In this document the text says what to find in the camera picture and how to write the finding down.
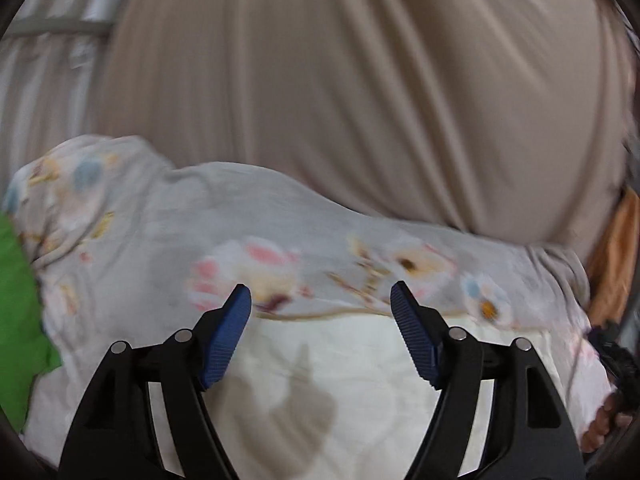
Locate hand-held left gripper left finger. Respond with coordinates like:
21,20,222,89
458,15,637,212
57,283,253,480

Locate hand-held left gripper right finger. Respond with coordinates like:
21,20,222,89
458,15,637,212
390,281,587,480

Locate cream quilted jacket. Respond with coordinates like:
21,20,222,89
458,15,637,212
205,310,557,480

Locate person's right hand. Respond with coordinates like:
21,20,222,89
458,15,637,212
580,392,632,453

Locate orange cloth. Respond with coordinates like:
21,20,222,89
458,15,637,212
585,187,640,328

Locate floral grey blanket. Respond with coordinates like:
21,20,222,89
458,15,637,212
2,134,618,466

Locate green pillow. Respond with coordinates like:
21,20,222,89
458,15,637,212
0,210,63,436

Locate beige curtain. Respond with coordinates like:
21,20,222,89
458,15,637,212
95,0,632,261

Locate white satin curtain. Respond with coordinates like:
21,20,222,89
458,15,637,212
0,0,146,196

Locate grey metal rail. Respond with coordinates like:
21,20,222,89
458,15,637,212
5,16,116,40

